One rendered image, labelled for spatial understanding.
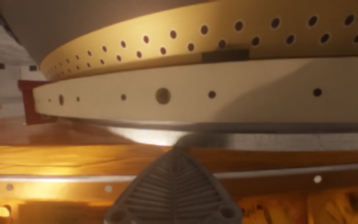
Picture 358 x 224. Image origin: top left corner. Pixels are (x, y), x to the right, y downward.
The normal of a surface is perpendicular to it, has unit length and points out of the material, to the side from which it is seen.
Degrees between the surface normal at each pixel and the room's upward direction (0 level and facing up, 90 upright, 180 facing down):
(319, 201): 107
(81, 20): 62
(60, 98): 90
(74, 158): 90
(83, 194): 90
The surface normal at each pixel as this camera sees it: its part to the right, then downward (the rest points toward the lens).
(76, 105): -0.40, 0.11
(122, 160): 0.01, 0.11
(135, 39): -0.29, 0.57
